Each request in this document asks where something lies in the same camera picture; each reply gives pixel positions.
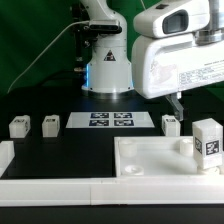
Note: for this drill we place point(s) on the white front obstacle bar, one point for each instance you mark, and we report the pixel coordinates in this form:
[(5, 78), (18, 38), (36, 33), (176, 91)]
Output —
[(197, 189)]

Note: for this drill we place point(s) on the white square tabletop part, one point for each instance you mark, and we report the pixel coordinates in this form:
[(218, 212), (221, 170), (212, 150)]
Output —
[(157, 156)]

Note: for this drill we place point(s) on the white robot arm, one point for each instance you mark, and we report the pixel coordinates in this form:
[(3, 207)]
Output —
[(109, 72)]

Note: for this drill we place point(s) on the white sheet with markers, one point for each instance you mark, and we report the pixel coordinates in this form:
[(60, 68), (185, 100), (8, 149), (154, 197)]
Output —
[(109, 120)]

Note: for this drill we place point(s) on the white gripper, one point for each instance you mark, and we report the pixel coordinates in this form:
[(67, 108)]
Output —
[(175, 64)]

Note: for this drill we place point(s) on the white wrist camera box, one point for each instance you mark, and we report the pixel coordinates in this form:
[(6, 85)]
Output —
[(172, 17)]

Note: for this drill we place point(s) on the white left obstacle block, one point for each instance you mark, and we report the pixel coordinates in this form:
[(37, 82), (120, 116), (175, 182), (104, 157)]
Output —
[(7, 154)]

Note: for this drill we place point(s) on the black post behind robot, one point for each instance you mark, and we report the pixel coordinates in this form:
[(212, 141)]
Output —
[(76, 12)]

